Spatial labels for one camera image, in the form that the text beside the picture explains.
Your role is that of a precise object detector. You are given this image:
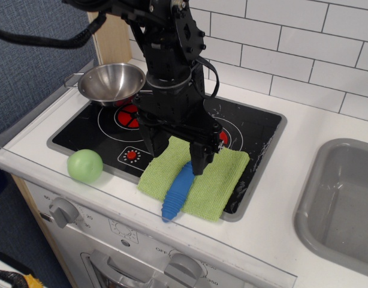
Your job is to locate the white toy kitchen unit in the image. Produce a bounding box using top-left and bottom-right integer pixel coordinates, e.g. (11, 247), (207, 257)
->
(0, 58), (368, 288)

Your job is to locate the black sleeved cable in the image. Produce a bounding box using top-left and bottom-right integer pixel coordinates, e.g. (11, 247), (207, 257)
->
(0, 11), (107, 49)

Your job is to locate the wooden side panel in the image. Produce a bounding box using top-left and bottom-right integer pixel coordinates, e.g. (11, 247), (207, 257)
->
(92, 14), (132, 64)

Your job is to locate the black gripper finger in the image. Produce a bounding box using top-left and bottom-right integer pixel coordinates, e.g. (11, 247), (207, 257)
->
(189, 142), (215, 176)
(139, 124), (171, 157)

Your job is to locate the blue handled metal spoon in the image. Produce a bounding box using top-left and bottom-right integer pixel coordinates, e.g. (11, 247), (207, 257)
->
(161, 161), (195, 223)

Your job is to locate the grey sink basin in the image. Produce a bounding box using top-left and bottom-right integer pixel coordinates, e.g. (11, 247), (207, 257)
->
(294, 139), (368, 276)

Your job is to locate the green ball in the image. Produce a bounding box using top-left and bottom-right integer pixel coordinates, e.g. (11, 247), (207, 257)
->
(67, 149), (104, 184)

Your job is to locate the yellow black object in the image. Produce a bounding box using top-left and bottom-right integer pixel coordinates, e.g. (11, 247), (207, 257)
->
(0, 270), (44, 288)

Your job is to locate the grey oven knob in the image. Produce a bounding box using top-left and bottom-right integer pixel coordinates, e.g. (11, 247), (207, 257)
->
(164, 253), (203, 287)
(49, 197), (79, 229)

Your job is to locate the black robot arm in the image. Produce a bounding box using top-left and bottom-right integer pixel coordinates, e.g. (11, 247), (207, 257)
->
(70, 1), (222, 175)

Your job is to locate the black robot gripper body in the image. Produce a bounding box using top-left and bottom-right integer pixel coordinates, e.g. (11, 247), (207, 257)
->
(133, 74), (221, 153)

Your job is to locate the stainless steel bowl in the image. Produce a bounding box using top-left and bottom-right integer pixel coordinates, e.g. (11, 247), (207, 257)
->
(64, 63), (146, 107)

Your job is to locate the green microfiber cloth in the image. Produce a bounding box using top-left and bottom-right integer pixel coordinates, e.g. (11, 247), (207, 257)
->
(137, 136), (250, 222)

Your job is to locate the grey left oven knob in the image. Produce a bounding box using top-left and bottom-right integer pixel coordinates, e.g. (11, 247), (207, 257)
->
(49, 197), (79, 229)

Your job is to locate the black toy cooktop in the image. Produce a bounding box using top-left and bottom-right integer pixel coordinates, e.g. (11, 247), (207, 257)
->
(47, 98), (286, 221)

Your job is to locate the grey right oven knob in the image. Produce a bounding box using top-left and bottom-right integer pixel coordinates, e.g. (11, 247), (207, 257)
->
(164, 253), (203, 287)

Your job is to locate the grey oven door handle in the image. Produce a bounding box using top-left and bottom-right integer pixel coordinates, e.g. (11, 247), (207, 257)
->
(89, 250), (165, 287)

